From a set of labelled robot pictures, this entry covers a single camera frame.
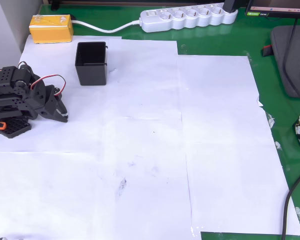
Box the black robot base orange clamp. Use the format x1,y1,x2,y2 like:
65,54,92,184
0,117,33,140

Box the black square container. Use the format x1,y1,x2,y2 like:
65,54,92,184
74,41,109,87

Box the yellow cardboard box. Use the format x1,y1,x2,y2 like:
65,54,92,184
29,14,75,45

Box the white paper sheet cover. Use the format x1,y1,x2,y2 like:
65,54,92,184
0,34,300,240

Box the white power strip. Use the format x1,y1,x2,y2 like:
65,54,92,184
139,2,239,33

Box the green desk mat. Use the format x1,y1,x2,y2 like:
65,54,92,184
39,2,300,240

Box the black power plug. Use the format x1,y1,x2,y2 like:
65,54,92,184
223,0,238,13

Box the red and black small stick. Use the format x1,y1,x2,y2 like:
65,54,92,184
261,44,275,57

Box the grey monitor stand base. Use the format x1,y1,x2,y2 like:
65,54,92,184
269,24,300,99

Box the computer monitor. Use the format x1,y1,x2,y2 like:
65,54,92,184
244,0,300,19

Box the white power cable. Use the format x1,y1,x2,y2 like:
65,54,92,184
71,19,143,34

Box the thin black monitor cable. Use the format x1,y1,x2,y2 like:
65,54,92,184
282,17,300,109

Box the thick black cable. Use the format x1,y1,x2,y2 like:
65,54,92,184
281,164,300,236

